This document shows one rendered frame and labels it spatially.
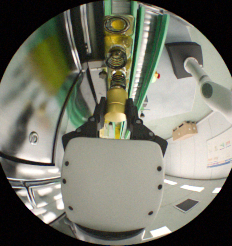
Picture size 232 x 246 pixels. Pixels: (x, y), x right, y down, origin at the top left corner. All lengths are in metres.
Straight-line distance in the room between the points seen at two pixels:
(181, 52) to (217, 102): 0.33
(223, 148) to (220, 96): 3.48
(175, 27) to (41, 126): 0.65
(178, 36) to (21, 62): 0.61
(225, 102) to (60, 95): 0.45
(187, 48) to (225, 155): 3.54
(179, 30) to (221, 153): 3.67
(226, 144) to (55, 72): 3.84
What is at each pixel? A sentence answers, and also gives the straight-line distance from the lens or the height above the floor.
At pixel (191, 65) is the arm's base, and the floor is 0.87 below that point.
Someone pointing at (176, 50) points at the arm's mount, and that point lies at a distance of 0.53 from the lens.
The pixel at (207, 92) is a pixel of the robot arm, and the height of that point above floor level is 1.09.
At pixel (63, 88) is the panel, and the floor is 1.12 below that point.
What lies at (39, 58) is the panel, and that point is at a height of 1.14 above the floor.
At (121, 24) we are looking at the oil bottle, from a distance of 0.19.
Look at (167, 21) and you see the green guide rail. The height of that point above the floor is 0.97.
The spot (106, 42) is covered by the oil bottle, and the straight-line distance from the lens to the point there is 0.17.
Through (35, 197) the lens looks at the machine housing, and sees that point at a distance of 0.19.
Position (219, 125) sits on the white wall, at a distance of 3.83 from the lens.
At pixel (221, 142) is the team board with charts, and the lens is 3.78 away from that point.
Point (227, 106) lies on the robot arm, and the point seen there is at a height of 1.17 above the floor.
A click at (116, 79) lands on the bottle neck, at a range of 0.16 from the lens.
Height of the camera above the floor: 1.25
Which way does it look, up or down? 23 degrees down
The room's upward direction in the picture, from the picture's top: 177 degrees counter-clockwise
